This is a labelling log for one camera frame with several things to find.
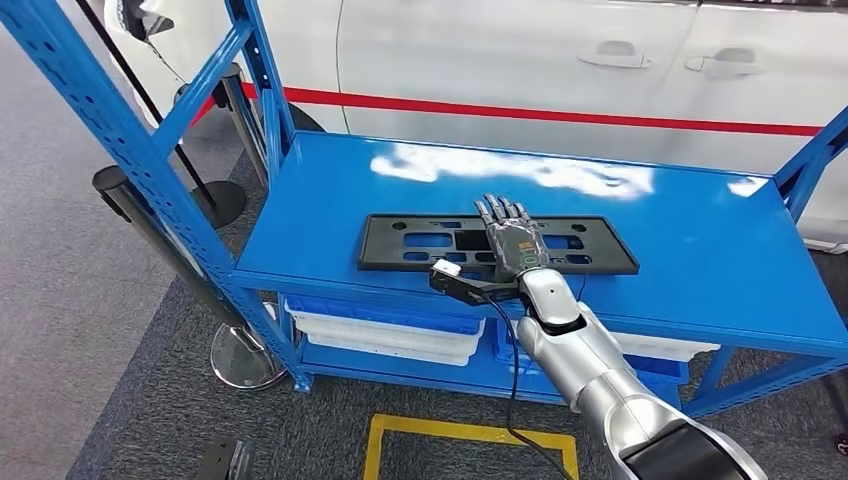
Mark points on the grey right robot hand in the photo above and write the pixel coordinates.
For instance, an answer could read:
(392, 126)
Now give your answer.
(517, 245)

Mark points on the black plastic frame part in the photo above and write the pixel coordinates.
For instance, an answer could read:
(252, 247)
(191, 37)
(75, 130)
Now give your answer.
(378, 242)

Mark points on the blue metal shelf rack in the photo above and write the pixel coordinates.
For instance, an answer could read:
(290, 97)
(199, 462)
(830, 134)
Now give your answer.
(397, 192)

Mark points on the red barrier belt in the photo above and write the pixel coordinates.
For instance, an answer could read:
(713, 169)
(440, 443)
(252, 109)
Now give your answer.
(204, 111)
(464, 106)

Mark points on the white car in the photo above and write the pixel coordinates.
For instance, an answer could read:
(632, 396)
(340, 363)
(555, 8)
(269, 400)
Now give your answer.
(464, 46)

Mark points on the black pole with disc base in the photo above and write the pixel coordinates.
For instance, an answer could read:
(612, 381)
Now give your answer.
(222, 202)

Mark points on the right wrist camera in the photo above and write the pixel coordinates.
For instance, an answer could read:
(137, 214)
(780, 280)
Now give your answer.
(450, 275)

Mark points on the chrome barrier post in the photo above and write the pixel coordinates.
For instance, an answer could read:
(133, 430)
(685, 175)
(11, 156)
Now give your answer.
(242, 361)
(240, 112)

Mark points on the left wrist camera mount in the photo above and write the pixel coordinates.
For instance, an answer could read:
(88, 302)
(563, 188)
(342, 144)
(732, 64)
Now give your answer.
(225, 460)

